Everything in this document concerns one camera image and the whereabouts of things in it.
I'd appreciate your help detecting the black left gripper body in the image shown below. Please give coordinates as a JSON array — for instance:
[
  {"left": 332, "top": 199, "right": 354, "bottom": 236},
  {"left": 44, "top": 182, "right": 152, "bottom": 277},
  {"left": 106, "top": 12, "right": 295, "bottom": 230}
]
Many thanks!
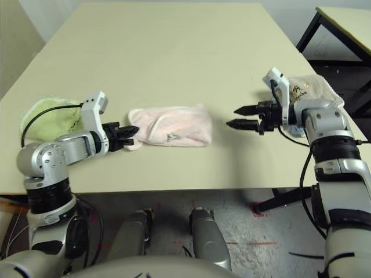
[{"left": 102, "top": 122, "right": 125, "bottom": 152}]

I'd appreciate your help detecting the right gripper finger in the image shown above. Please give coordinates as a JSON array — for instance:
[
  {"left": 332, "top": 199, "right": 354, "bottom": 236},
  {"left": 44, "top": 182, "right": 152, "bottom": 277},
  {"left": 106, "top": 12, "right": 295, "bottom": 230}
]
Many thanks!
[
  {"left": 225, "top": 118, "right": 260, "bottom": 132},
  {"left": 234, "top": 104, "right": 262, "bottom": 116}
]

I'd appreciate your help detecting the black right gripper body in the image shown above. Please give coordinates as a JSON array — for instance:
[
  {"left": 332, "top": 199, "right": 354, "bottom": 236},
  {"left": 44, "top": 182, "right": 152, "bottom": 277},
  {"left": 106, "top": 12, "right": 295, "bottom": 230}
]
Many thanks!
[{"left": 256, "top": 100, "right": 283, "bottom": 137}]

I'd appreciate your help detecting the pink terry towel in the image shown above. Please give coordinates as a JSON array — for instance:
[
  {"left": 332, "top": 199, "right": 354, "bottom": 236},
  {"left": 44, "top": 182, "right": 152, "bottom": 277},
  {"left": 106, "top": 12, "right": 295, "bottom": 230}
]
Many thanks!
[{"left": 128, "top": 103, "right": 213, "bottom": 152}]

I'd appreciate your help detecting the beige folded towel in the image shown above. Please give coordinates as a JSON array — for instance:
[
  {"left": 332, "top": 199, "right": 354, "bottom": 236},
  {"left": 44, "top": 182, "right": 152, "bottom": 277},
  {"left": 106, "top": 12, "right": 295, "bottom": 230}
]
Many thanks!
[{"left": 279, "top": 74, "right": 345, "bottom": 108}]

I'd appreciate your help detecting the green folded towel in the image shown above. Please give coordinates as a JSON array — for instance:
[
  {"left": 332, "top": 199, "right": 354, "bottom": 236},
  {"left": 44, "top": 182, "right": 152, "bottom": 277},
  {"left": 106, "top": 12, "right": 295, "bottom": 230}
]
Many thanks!
[{"left": 19, "top": 97, "right": 85, "bottom": 143}]

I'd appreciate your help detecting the red floor tape square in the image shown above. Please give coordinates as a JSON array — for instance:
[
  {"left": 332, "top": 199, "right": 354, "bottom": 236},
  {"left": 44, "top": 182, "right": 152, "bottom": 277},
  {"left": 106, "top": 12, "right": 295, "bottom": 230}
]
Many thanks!
[{"left": 250, "top": 202, "right": 269, "bottom": 218}]

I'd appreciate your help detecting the grey left robot leg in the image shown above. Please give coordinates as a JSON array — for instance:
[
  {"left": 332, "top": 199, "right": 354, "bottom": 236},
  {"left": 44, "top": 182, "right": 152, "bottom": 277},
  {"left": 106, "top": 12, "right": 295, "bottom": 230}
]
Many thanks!
[{"left": 108, "top": 210, "right": 153, "bottom": 260}]

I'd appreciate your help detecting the grey robot leg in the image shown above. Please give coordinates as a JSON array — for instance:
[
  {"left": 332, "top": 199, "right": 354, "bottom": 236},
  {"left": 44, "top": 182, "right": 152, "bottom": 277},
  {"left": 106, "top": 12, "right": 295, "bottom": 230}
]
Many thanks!
[
  {"left": 188, "top": 207, "right": 232, "bottom": 270},
  {"left": 108, "top": 210, "right": 153, "bottom": 260}
]

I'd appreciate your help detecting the grey right robot leg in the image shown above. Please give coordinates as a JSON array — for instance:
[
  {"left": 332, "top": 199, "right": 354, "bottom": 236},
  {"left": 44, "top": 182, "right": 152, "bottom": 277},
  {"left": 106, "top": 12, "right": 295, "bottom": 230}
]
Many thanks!
[{"left": 188, "top": 207, "right": 232, "bottom": 270}]

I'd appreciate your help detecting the brown wooden board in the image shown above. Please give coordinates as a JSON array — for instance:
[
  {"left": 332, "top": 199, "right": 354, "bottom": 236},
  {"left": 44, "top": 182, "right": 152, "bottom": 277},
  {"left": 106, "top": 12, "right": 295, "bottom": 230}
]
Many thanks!
[{"left": 0, "top": 199, "right": 30, "bottom": 215}]

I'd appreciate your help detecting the beige robot torso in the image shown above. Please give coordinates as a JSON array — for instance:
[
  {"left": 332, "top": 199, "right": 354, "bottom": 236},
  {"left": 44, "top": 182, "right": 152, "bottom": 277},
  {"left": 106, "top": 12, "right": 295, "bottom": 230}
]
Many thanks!
[{"left": 62, "top": 256, "right": 241, "bottom": 278}]

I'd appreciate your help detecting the long black zip tie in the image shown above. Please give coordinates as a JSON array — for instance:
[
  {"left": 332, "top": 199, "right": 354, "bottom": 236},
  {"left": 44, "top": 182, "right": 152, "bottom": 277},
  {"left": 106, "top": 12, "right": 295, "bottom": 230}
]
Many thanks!
[{"left": 289, "top": 251, "right": 324, "bottom": 260}]

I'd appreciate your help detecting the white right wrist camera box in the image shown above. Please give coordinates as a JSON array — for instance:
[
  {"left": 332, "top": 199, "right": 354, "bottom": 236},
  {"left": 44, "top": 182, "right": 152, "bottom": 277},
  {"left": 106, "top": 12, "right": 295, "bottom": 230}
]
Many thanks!
[{"left": 262, "top": 67, "right": 291, "bottom": 127}]

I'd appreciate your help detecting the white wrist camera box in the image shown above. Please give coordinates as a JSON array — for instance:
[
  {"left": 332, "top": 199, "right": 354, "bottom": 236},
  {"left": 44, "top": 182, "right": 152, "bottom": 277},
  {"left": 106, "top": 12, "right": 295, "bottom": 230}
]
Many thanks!
[
  {"left": 81, "top": 91, "right": 110, "bottom": 151},
  {"left": 262, "top": 67, "right": 291, "bottom": 127}
]

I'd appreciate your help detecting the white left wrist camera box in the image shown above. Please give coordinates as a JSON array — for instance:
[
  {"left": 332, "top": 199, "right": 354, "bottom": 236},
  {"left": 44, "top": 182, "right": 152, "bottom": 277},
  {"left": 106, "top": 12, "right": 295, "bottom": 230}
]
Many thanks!
[{"left": 81, "top": 91, "right": 110, "bottom": 151}]

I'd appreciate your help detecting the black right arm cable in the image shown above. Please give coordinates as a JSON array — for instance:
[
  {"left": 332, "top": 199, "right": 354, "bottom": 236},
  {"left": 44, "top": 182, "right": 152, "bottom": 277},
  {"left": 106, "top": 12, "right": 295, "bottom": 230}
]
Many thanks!
[{"left": 269, "top": 79, "right": 329, "bottom": 241}]

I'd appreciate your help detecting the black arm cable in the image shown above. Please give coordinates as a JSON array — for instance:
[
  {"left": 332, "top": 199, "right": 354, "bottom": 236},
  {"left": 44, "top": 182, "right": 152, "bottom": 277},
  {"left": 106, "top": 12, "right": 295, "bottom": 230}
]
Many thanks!
[
  {"left": 269, "top": 79, "right": 329, "bottom": 241},
  {"left": 21, "top": 103, "right": 104, "bottom": 269}
]

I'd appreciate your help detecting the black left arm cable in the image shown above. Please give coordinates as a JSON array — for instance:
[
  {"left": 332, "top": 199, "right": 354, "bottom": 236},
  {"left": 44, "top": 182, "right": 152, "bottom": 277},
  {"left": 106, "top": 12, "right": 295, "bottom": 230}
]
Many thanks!
[{"left": 21, "top": 103, "right": 104, "bottom": 269}]

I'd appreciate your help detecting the black table leg frame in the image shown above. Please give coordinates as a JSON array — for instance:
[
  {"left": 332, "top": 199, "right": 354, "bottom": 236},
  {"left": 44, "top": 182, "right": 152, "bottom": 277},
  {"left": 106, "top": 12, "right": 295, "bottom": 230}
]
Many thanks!
[{"left": 257, "top": 186, "right": 314, "bottom": 217}]

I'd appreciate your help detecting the beige side table black frame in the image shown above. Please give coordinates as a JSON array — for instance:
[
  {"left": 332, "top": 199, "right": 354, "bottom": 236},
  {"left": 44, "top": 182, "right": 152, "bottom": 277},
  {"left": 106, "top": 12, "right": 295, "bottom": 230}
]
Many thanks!
[{"left": 296, "top": 6, "right": 371, "bottom": 116}]

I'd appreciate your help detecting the thin white wire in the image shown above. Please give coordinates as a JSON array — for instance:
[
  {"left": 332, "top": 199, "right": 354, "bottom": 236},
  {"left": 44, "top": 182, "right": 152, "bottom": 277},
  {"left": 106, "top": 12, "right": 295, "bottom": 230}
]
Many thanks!
[{"left": 0, "top": 214, "right": 30, "bottom": 258}]

